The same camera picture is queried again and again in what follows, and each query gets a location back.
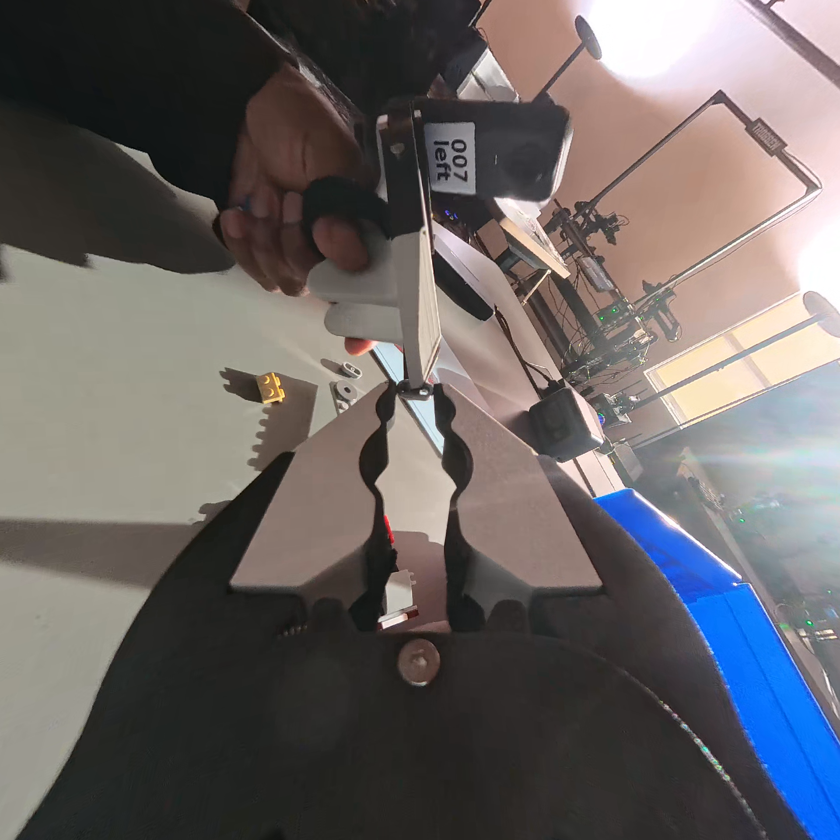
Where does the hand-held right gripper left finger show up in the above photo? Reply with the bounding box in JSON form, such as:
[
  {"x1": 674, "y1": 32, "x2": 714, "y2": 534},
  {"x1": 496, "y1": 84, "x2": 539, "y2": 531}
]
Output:
[{"x1": 228, "y1": 382, "x2": 399, "y2": 627}]

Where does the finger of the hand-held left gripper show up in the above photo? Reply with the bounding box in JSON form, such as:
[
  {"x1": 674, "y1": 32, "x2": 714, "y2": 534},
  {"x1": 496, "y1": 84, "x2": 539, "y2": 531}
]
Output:
[
  {"x1": 400, "y1": 230, "x2": 432, "y2": 389},
  {"x1": 425, "y1": 228, "x2": 444, "y2": 386}
]

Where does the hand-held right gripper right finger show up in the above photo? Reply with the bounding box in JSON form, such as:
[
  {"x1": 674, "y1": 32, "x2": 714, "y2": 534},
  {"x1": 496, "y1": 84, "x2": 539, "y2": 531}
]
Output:
[{"x1": 433, "y1": 385, "x2": 604, "y2": 627}]

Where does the long toy brick assembly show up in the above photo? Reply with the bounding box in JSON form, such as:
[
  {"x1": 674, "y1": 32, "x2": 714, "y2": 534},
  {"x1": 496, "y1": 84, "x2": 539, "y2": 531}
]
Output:
[{"x1": 331, "y1": 379, "x2": 421, "y2": 632}]

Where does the blue plastic bin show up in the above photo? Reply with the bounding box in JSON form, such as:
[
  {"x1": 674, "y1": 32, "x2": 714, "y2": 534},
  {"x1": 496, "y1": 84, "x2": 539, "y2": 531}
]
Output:
[{"x1": 594, "y1": 489, "x2": 840, "y2": 837}]

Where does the person's left hand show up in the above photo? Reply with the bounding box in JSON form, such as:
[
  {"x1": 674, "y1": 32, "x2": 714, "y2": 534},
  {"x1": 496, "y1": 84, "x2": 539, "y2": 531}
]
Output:
[{"x1": 220, "y1": 64, "x2": 373, "y2": 298}]

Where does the wooden board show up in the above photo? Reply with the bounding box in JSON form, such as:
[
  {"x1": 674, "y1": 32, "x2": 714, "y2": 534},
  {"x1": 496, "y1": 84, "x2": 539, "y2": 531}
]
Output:
[{"x1": 495, "y1": 213, "x2": 572, "y2": 280}]

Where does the black box device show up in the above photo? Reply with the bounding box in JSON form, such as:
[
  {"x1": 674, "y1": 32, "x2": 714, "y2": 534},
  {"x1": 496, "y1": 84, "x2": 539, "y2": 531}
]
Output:
[{"x1": 528, "y1": 387, "x2": 606, "y2": 462}]

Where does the toy brick instruction booklet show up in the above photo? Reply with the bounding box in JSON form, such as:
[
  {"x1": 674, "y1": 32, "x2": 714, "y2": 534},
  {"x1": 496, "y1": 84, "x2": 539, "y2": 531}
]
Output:
[{"x1": 371, "y1": 341, "x2": 460, "y2": 457}]

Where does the black light stand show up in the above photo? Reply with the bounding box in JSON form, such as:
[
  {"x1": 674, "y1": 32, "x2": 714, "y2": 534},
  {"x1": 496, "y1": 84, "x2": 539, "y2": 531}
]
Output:
[{"x1": 532, "y1": 14, "x2": 603, "y2": 106}]

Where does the bright window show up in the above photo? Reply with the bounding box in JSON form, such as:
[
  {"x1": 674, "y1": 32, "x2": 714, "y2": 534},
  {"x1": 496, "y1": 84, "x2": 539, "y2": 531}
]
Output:
[{"x1": 645, "y1": 289, "x2": 840, "y2": 431}]

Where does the black cable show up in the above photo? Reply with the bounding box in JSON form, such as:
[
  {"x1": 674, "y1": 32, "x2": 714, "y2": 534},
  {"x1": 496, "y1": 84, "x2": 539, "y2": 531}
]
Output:
[{"x1": 492, "y1": 305, "x2": 565, "y2": 398}]

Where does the camera rig on stand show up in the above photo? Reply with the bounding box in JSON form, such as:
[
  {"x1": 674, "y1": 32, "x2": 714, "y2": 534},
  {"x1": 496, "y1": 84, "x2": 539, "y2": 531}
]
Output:
[{"x1": 551, "y1": 200, "x2": 683, "y2": 388}]

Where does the black metal frame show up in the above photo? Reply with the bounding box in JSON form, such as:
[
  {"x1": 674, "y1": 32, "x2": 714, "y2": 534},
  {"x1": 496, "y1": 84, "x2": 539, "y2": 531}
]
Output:
[{"x1": 538, "y1": 91, "x2": 823, "y2": 309}]

